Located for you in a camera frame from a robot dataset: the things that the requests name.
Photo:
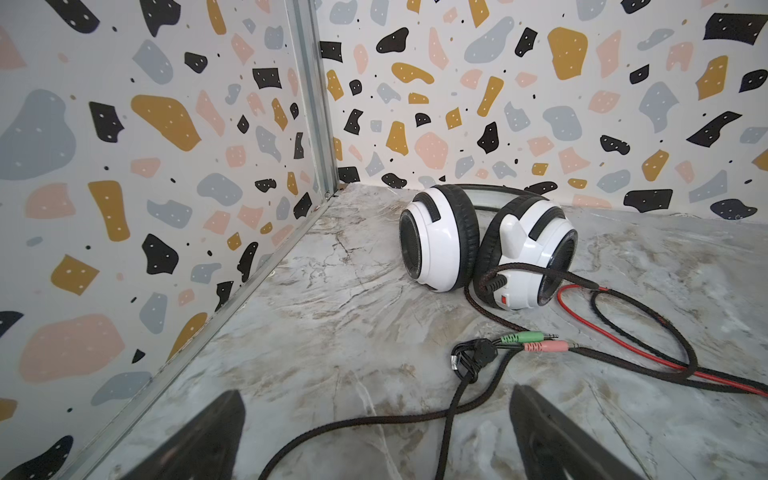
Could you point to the white black headphones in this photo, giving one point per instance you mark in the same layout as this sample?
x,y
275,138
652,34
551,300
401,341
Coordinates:
x,y
514,247

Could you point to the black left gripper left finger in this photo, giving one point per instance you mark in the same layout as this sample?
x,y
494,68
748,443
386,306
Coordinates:
x,y
205,448

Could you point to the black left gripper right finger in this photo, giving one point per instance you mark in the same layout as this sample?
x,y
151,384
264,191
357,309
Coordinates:
x,y
552,446

